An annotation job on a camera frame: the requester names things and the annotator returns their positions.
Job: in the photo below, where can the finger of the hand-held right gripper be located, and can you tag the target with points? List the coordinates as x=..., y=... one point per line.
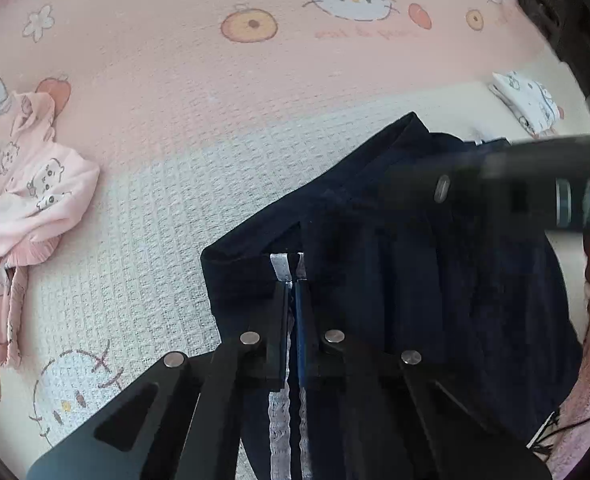
x=455, y=180

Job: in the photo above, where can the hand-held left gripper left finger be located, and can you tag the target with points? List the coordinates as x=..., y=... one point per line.
x=280, y=330

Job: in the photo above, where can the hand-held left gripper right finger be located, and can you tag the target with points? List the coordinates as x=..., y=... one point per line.
x=302, y=330

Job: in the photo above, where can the navy shorts with white stripes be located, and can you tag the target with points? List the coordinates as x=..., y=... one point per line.
x=425, y=285

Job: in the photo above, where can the folded white printed garment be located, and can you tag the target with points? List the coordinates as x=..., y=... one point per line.
x=530, y=102

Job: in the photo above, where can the pink white printed sofa blanket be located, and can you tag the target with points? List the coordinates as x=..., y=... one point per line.
x=175, y=135

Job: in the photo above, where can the pink printed pants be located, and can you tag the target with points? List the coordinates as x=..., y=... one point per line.
x=0, y=310

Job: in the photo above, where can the pink printed top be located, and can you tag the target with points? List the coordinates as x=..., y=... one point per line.
x=35, y=185

